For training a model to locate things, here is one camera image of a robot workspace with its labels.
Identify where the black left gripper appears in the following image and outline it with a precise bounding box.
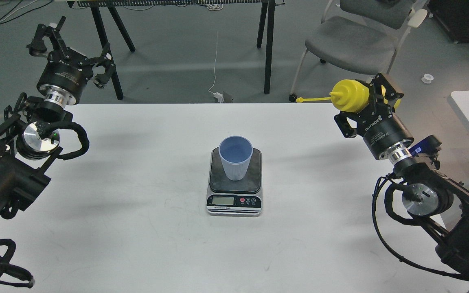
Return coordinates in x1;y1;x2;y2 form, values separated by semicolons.
27;16;117;106

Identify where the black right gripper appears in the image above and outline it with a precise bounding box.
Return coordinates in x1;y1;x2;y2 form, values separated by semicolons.
334;73;414;161

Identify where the yellow squeeze bottle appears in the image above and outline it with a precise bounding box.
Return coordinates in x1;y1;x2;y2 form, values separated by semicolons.
296;79;401;112

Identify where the blue ribbed plastic cup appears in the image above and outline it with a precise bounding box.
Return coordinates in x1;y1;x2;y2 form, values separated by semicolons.
218;136;253;181

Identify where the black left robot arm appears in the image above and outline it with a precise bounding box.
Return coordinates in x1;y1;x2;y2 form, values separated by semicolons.
0;16;116;288

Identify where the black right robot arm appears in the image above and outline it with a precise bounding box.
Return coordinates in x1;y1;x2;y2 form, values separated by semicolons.
330;73;469;282

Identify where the digital kitchen scale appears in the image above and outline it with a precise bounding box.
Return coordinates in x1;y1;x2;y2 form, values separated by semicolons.
206;148;263;217

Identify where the grey office chair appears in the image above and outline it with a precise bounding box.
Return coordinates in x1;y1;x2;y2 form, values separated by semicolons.
288;0;427;103

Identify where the small white spool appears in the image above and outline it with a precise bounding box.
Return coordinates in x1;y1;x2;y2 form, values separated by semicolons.
421;73;435;85

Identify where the black-legged table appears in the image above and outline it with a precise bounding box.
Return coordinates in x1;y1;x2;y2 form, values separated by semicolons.
63;0;290;103

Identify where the black equipment case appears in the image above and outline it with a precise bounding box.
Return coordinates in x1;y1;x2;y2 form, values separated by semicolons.
427;0;469;44

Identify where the white cable with plug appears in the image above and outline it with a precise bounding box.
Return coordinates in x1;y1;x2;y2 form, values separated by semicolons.
208;31;233;103

